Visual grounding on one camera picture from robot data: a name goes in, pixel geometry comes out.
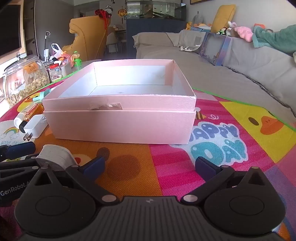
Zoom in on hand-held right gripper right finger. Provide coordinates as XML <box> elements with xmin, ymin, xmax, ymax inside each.
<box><xmin>181</xmin><ymin>156</ymin><xmax>275</xmax><ymax>204</ymax></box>

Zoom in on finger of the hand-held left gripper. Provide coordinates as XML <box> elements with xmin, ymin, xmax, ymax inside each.
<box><xmin>0</xmin><ymin>141</ymin><xmax>36</xmax><ymax>161</ymax></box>
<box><xmin>0</xmin><ymin>159</ymin><xmax>40</xmax><ymax>179</ymax></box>

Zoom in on green small bottle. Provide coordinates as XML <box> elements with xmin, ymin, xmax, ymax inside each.
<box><xmin>72</xmin><ymin>51</ymin><xmax>83</xmax><ymax>70</ymax></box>

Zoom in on white tape roll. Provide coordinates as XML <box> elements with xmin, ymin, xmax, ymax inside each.
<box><xmin>36</xmin><ymin>144</ymin><xmax>77</xmax><ymax>172</ymax></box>

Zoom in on grey sofa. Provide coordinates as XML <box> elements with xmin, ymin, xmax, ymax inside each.
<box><xmin>83</xmin><ymin>30</ymin><xmax>296</xmax><ymax>130</ymax></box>

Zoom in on yellow armchair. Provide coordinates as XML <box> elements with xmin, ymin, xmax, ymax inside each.
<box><xmin>62</xmin><ymin>15</ymin><xmax>110</xmax><ymax>61</ymax></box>

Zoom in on pink cardboard box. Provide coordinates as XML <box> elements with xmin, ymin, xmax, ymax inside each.
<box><xmin>42</xmin><ymin>59</ymin><xmax>197</xmax><ymax>145</ymax></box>

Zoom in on white plastic bag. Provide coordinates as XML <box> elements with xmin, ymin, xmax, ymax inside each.
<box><xmin>50</xmin><ymin>43</ymin><xmax>63</xmax><ymax>59</ymax></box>

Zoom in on teal toy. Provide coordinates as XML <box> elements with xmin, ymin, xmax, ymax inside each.
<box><xmin>32</xmin><ymin>89</ymin><xmax>52</xmax><ymax>102</ymax></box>

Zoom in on teal blanket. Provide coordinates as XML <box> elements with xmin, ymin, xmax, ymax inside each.
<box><xmin>252</xmin><ymin>24</ymin><xmax>296</xmax><ymax>56</ymax></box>

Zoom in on dark blue cabinet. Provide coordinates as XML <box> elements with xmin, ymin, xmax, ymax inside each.
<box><xmin>125</xmin><ymin>18</ymin><xmax>188</xmax><ymax>59</ymax></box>

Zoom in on beige dining chair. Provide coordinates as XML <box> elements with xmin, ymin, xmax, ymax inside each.
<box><xmin>106</xmin><ymin>32</ymin><xmax>119</xmax><ymax>54</ymax></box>

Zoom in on yellow cushion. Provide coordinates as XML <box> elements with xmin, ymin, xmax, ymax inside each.
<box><xmin>211</xmin><ymin>5</ymin><xmax>236</xmax><ymax>33</ymax></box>

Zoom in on black television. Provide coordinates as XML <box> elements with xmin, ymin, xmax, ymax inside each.
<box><xmin>0</xmin><ymin>4</ymin><xmax>22</xmax><ymax>57</ymax></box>

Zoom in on glass jar of peanuts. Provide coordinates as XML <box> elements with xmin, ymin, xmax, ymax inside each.
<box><xmin>3</xmin><ymin>55</ymin><xmax>51</xmax><ymax>108</ymax></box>

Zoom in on white stick vacuum cleaner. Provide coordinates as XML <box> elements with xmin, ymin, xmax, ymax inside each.
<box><xmin>42</xmin><ymin>31</ymin><xmax>51</xmax><ymax>62</ymax></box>

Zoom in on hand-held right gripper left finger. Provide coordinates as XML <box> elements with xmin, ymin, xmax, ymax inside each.
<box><xmin>21</xmin><ymin>156</ymin><xmax>117</xmax><ymax>205</ymax></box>

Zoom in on colourful play mat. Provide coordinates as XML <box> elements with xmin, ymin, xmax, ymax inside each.
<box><xmin>0</xmin><ymin>86</ymin><xmax>296</xmax><ymax>241</ymax></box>

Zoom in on pink plush toy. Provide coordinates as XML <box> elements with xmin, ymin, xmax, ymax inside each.
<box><xmin>234</xmin><ymin>26</ymin><xmax>254</xmax><ymax>42</ymax></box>

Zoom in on glass fish tank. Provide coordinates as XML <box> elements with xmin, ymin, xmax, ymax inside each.
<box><xmin>126</xmin><ymin>0</ymin><xmax>187</xmax><ymax>22</ymax></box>

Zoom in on white charger plug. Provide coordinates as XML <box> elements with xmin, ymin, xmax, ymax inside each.
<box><xmin>19</xmin><ymin>114</ymin><xmax>48</xmax><ymax>142</ymax></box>

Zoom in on red cloth on armchair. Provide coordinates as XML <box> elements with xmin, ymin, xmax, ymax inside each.
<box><xmin>94</xmin><ymin>9</ymin><xmax>112</xmax><ymax>18</ymax></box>

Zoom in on small jar with red lid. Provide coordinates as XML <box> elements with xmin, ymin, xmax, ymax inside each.
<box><xmin>49</xmin><ymin>63</ymin><xmax>63</xmax><ymax>82</ymax></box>

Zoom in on small plush toys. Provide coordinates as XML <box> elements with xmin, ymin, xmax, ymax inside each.
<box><xmin>217</xmin><ymin>21</ymin><xmax>237</xmax><ymax>37</ymax></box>

